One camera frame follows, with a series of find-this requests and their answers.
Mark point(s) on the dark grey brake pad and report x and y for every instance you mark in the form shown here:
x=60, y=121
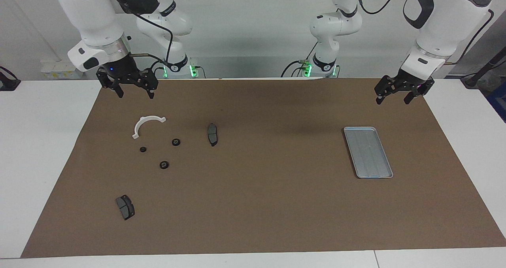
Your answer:
x=125, y=207
x=212, y=134

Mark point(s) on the white curved plastic bracket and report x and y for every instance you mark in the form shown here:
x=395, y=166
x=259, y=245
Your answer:
x=139, y=124

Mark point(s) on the silver metal tray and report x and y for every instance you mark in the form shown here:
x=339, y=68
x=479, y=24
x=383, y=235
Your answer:
x=368, y=152

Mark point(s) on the blue crate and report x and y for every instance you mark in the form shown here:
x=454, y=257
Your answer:
x=499, y=102

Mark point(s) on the black table clamp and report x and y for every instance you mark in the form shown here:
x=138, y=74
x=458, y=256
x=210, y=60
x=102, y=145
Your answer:
x=8, y=82

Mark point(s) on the black camera stand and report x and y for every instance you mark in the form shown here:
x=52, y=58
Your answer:
x=484, y=68

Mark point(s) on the brown table mat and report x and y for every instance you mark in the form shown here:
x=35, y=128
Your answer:
x=253, y=204

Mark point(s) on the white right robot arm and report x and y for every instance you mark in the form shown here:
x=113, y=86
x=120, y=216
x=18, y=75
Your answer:
x=91, y=15

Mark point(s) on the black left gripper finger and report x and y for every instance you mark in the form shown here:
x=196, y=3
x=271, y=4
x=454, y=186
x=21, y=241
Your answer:
x=408, y=99
x=380, y=99

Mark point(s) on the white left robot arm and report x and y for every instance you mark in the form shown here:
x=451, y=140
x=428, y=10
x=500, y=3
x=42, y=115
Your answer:
x=438, y=19

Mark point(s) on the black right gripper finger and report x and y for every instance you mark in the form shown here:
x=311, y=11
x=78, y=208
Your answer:
x=119, y=90
x=150, y=92

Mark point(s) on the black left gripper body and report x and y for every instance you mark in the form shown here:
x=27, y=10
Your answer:
x=407, y=82

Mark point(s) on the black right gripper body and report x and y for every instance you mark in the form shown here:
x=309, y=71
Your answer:
x=126, y=72

